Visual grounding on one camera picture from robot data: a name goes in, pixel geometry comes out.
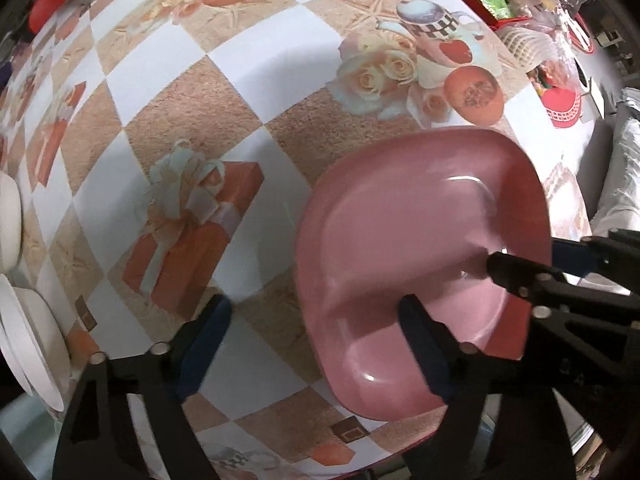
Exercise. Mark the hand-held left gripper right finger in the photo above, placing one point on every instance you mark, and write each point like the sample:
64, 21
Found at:
429, 355

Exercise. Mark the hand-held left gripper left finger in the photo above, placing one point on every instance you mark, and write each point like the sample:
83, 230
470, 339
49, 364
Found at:
204, 347

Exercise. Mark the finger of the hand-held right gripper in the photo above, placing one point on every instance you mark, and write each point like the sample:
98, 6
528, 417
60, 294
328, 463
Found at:
575, 257
505, 267

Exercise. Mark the pink square plate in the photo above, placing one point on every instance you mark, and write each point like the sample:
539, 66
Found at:
400, 260

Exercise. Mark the white ruffled cloth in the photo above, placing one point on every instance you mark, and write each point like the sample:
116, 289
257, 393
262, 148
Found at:
620, 175

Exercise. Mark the red plastic basket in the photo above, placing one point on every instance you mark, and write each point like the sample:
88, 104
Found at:
562, 105

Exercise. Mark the white lattice basket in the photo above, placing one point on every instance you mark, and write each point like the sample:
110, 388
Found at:
530, 46

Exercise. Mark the red rimmed round lid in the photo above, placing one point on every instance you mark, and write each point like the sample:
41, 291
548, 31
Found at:
581, 30

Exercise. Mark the printed checkered tablecloth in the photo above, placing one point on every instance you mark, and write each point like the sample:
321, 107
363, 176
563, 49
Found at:
210, 110

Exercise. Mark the red cup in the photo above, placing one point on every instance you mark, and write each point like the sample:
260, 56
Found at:
47, 5

